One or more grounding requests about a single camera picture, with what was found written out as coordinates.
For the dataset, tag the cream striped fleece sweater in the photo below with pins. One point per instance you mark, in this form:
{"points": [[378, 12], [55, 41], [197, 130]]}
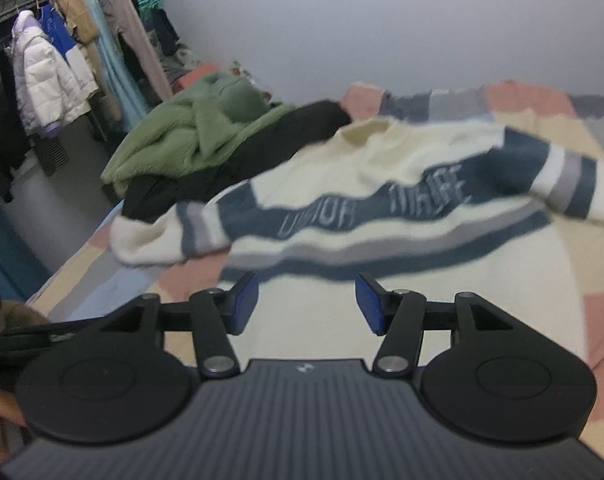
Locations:
{"points": [[438, 209]]}

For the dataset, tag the light blue hanging garment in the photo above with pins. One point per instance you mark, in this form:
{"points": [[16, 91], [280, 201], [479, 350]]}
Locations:
{"points": [[120, 81]]}

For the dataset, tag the beige pink hanging trousers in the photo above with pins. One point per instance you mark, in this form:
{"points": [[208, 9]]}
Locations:
{"points": [[140, 57]]}

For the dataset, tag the red box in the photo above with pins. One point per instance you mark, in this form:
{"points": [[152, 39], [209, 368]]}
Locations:
{"points": [[194, 75]]}

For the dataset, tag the black coat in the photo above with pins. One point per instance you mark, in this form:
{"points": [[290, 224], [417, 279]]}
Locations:
{"points": [[148, 197]]}

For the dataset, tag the green fleece jacket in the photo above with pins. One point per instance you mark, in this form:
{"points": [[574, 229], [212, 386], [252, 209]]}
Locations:
{"points": [[199, 127]]}

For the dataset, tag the blue white hanging jacket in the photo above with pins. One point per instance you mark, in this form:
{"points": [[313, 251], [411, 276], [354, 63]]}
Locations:
{"points": [[55, 28]]}

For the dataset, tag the white puffer jacket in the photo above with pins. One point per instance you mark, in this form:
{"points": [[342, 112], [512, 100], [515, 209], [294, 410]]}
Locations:
{"points": [[49, 96]]}

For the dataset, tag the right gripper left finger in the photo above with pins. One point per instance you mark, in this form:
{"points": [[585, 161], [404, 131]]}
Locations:
{"points": [[214, 315]]}

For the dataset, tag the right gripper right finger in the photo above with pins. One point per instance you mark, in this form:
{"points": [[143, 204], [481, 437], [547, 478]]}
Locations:
{"points": [[397, 316]]}

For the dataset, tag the tan hanging coat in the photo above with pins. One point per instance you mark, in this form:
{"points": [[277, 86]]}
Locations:
{"points": [[82, 27]]}

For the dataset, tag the patchwork bed quilt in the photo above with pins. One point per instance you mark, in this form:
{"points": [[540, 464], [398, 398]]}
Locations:
{"points": [[94, 282]]}

